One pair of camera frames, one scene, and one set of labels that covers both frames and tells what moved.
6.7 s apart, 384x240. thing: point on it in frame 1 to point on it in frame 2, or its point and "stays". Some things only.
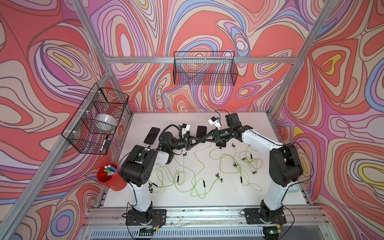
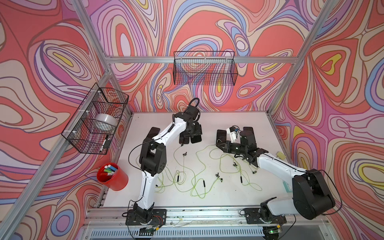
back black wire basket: [207, 68] stays
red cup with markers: [109, 174] stays
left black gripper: [188, 140] to [198, 131]
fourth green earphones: [229, 164] stays
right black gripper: [215, 135] to [226, 146]
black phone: [152, 135] stays
